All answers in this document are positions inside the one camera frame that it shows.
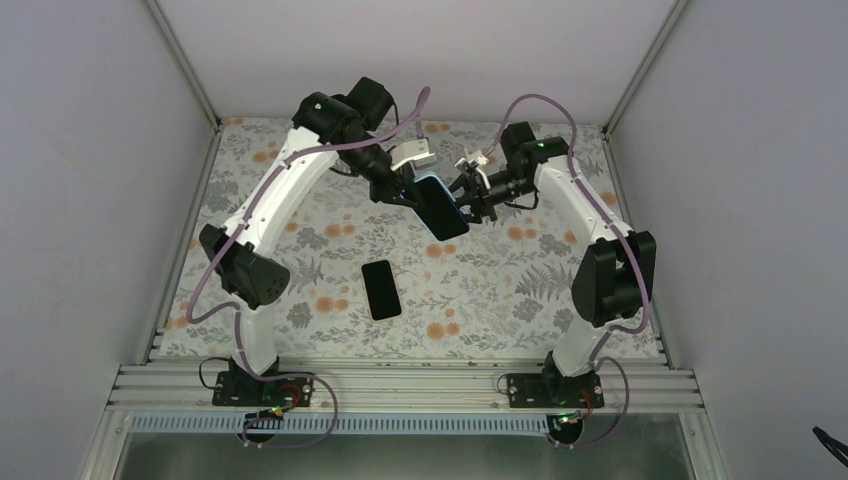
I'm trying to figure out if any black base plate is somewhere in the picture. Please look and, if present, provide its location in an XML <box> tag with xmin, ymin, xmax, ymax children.
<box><xmin>505</xmin><ymin>371</ymin><xmax>605</xmax><ymax>409</ymax></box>
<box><xmin>211</xmin><ymin>371</ymin><xmax>314</xmax><ymax>409</ymax></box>

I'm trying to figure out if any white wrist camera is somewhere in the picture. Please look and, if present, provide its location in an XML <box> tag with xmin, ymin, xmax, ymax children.
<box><xmin>454</xmin><ymin>150</ymin><xmax>491</xmax><ymax>191</ymax></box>
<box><xmin>390</xmin><ymin>137</ymin><xmax>437</xmax><ymax>171</ymax></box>

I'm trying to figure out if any aluminium rail frame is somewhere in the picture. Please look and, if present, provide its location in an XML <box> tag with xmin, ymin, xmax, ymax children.
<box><xmin>107</xmin><ymin>361</ymin><xmax>705</xmax><ymax>414</ymax></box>

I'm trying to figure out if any black cable bottom right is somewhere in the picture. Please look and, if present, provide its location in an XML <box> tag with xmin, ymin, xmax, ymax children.
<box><xmin>812</xmin><ymin>426</ymin><xmax>848</xmax><ymax>468</ymax></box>

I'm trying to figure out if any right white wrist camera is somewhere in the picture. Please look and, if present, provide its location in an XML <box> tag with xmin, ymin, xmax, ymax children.
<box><xmin>454</xmin><ymin>150</ymin><xmax>491</xmax><ymax>191</ymax></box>

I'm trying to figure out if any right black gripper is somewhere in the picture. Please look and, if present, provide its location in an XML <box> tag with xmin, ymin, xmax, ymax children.
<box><xmin>434</xmin><ymin>168</ymin><xmax>535</xmax><ymax>226</ymax></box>

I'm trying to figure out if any black phone on mat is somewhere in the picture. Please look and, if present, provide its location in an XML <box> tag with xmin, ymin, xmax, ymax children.
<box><xmin>361</xmin><ymin>260</ymin><xmax>402</xmax><ymax>321</ymax></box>

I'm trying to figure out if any light blue cased phone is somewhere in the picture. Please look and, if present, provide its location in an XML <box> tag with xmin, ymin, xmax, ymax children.
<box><xmin>413</xmin><ymin>173</ymin><xmax>470</xmax><ymax>241</ymax></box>

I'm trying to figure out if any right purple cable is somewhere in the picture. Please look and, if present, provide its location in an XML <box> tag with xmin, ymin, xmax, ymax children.
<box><xmin>483</xmin><ymin>93</ymin><xmax>654</xmax><ymax>452</ymax></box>

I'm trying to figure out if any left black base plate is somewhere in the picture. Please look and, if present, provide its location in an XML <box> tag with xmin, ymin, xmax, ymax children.
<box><xmin>211</xmin><ymin>371</ymin><xmax>314</xmax><ymax>409</ymax></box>

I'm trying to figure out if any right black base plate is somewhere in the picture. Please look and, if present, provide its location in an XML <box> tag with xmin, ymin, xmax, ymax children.
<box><xmin>505</xmin><ymin>371</ymin><xmax>605</xmax><ymax>409</ymax></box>

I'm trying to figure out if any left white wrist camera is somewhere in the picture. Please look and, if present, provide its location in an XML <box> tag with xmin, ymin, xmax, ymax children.
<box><xmin>390</xmin><ymin>137</ymin><xmax>437</xmax><ymax>171</ymax></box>

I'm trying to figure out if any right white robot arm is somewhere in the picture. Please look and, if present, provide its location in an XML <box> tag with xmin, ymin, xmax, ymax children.
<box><xmin>449</xmin><ymin>122</ymin><xmax>656</xmax><ymax>407</ymax></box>

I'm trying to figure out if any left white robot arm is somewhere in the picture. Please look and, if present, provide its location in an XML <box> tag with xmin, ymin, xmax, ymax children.
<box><xmin>187</xmin><ymin>77</ymin><xmax>431</xmax><ymax>405</ymax></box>

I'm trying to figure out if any white slotted cable duct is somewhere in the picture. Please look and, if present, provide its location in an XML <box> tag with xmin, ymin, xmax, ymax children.
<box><xmin>130</xmin><ymin>412</ymin><xmax>550</xmax><ymax>436</ymax></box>

